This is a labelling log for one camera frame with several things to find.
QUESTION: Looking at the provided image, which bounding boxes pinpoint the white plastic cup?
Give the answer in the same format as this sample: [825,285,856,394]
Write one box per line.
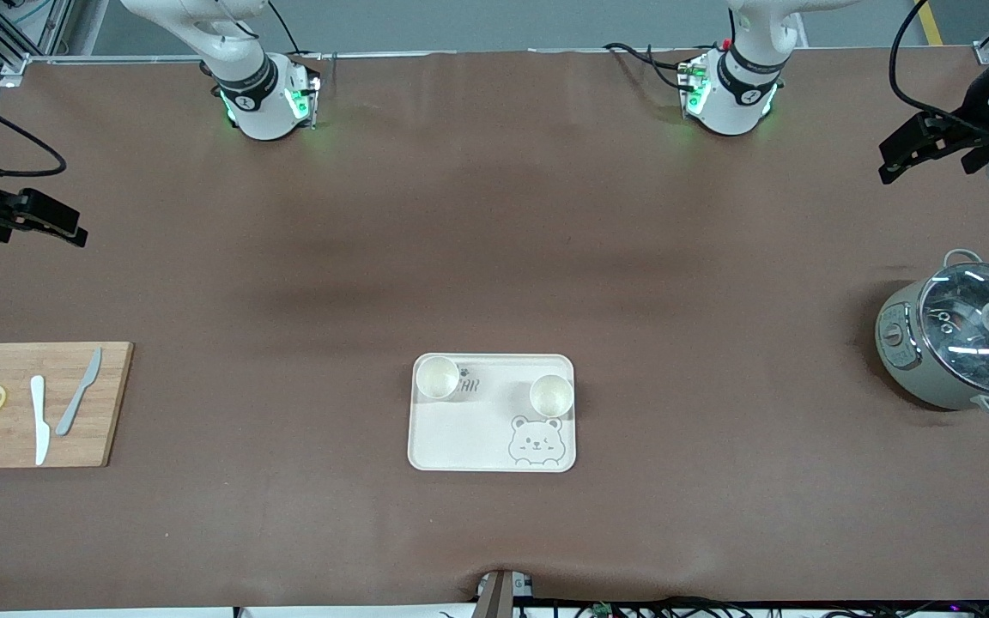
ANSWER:
[529,374,575,420]
[416,354,461,401]

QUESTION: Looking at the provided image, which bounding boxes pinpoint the cream bear print tray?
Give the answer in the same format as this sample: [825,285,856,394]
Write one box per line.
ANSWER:
[407,353,577,474]

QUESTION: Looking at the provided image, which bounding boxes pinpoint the wooden cutting board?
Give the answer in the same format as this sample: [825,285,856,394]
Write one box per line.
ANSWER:
[0,342,134,470]

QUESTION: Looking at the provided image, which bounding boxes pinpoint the glass pot lid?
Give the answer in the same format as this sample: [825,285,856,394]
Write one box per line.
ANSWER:
[919,262,989,385]

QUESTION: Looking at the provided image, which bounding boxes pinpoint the grey plastic knife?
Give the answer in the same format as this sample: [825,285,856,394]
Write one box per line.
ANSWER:
[55,347,104,437]

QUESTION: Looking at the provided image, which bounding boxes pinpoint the white plastic knife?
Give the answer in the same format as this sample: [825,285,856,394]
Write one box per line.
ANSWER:
[29,375,52,466]

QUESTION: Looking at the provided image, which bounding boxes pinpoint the grey-green cooking pot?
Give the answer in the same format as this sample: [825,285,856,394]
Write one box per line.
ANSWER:
[875,249,989,421]

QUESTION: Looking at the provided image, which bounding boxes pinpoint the brown table mat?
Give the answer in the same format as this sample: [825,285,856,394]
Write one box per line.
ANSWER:
[0,47,989,612]

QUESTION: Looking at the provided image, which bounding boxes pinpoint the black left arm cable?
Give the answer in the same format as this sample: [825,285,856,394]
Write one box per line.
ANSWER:
[889,0,989,138]

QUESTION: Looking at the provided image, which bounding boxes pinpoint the black left base cables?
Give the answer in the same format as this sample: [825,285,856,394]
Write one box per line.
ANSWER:
[603,41,693,92]

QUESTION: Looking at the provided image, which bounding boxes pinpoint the black right base cable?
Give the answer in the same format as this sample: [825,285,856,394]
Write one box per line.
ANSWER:
[267,0,302,57]

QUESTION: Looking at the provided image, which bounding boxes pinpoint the table edge camera bracket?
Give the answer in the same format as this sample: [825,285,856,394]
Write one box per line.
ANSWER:
[473,569,535,618]

